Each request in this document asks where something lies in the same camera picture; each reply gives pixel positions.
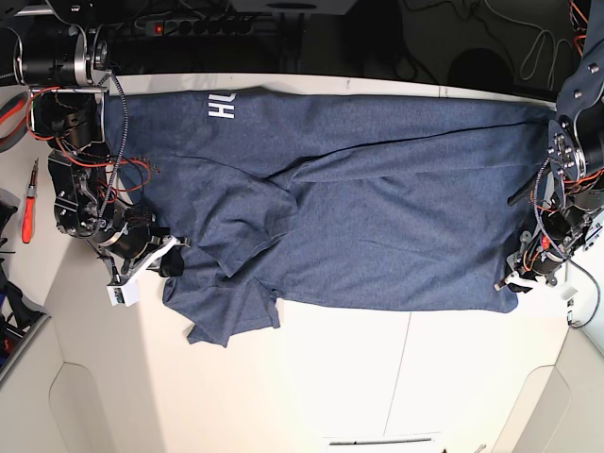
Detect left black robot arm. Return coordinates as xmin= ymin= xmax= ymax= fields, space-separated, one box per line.
xmin=495 ymin=1 xmax=603 ymax=291

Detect orange handled pliers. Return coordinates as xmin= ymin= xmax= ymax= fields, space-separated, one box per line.
xmin=0 ymin=92 xmax=28 ymax=153

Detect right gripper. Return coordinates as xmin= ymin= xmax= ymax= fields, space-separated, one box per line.
xmin=96 ymin=233 xmax=190 ymax=283

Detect orange handled screwdriver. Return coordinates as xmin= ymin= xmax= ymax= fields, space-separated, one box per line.
xmin=21 ymin=159 xmax=39 ymax=244

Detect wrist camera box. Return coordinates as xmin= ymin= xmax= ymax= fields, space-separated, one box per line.
xmin=107 ymin=280 xmax=141 ymax=307
xmin=566 ymin=297 xmax=576 ymax=328

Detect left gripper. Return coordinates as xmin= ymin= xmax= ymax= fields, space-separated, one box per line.
xmin=494 ymin=254 xmax=578 ymax=297

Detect white vent panel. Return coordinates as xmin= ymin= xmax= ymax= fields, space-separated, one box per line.
xmin=324 ymin=433 xmax=442 ymax=453

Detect dark blue t-shirt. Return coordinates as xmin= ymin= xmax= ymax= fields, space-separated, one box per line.
xmin=105 ymin=91 xmax=553 ymax=345

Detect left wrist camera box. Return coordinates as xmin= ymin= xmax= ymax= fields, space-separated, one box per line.
xmin=566 ymin=297 xmax=576 ymax=328

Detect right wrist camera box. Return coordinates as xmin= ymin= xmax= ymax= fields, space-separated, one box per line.
xmin=107 ymin=280 xmax=141 ymax=307

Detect braided camera cable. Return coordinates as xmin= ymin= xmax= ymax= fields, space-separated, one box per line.
xmin=563 ymin=261 xmax=603 ymax=330

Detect braided right arm cable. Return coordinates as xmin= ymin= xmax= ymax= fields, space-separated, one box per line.
xmin=92 ymin=70 xmax=129 ymax=227

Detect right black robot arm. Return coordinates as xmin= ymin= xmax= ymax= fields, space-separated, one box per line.
xmin=1 ymin=1 xmax=188 ymax=286

